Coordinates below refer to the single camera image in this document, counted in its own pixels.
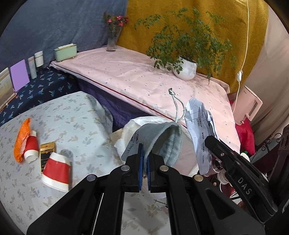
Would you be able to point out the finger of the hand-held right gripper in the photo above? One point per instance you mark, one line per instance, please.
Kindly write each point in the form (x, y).
(222, 154)

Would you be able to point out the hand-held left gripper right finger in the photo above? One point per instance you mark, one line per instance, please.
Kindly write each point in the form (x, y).
(149, 174)

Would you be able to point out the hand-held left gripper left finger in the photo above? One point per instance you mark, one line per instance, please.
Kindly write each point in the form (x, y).
(140, 167)

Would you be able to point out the white printed paper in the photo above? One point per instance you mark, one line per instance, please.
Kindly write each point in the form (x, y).
(198, 135)

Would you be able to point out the white plastic bin liner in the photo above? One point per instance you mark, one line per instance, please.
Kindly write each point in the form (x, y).
(133, 126)

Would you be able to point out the metal jar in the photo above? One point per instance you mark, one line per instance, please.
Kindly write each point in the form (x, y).
(217, 164)

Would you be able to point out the white round lid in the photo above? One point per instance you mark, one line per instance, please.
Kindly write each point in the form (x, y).
(245, 156)

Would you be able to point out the red cloth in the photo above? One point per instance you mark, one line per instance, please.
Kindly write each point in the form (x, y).
(245, 137)

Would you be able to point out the black wrought iron stand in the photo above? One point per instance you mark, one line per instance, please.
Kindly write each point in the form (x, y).
(271, 137)

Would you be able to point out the purple cloth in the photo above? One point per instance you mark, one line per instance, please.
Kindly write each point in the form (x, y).
(108, 106)

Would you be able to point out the grey leaf print tablecloth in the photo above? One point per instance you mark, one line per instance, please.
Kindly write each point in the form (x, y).
(79, 126)

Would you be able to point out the large red paper cup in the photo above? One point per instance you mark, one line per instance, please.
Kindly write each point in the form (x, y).
(56, 171)

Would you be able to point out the white ceramic plant pot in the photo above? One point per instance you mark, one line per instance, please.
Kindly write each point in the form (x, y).
(185, 70)

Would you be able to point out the gold and black box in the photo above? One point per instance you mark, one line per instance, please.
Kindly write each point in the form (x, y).
(47, 151)

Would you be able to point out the pink dotted cloth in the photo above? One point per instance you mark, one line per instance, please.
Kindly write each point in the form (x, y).
(126, 67)

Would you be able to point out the small red paper cup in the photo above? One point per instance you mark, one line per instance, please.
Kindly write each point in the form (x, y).
(31, 144)

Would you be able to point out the orange cloth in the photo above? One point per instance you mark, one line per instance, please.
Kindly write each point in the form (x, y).
(21, 140)

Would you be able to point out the green leafy plant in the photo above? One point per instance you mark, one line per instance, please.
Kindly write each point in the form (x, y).
(180, 38)

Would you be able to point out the navy floral cloth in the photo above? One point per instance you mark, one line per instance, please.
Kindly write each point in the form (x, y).
(45, 85)

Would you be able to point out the glass vase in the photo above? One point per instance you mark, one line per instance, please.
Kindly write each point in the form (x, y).
(111, 44)

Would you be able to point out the green tissue box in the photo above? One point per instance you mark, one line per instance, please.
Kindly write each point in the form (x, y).
(64, 53)

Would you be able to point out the tall white bottle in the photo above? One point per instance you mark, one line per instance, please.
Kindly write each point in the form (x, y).
(32, 67)

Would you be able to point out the white jar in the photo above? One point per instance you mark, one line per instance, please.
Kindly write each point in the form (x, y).
(38, 59)

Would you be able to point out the pink flowers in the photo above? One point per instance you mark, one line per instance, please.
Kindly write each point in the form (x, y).
(118, 20)

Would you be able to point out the purple card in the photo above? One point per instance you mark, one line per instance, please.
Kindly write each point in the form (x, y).
(19, 74)

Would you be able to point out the yellow blanket backdrop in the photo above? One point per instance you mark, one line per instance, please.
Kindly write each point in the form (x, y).
(144, 9)

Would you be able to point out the blue blanket backdrop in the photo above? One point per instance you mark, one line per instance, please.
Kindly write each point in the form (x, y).
(56, 20)

